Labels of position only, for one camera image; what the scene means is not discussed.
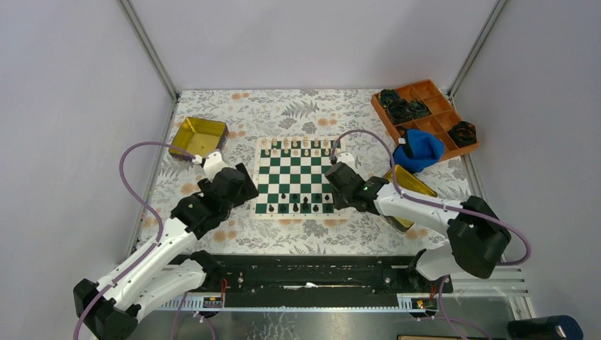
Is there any gold tin lid left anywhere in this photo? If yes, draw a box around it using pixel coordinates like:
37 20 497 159
171 117 230 157

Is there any green white chess board mat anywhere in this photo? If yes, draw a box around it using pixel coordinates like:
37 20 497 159
249 135 352 220

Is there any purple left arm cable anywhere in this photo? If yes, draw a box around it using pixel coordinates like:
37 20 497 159
72 141 205 340

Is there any dark cylinder bottle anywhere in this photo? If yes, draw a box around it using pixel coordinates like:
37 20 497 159
507 315 584 340

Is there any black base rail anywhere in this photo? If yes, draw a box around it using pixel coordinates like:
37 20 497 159
192 254 458 310

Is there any black hexagonal part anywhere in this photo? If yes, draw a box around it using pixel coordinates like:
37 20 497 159
447 121 478 148

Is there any orange compartment tray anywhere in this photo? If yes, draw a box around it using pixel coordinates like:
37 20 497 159
371 79 480 162

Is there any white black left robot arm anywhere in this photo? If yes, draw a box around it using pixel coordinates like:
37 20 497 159
72 163 258 339

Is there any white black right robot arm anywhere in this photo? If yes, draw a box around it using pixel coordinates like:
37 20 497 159
325 162 511 292

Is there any gold tin box right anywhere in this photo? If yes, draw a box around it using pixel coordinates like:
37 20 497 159
382 165 437 234

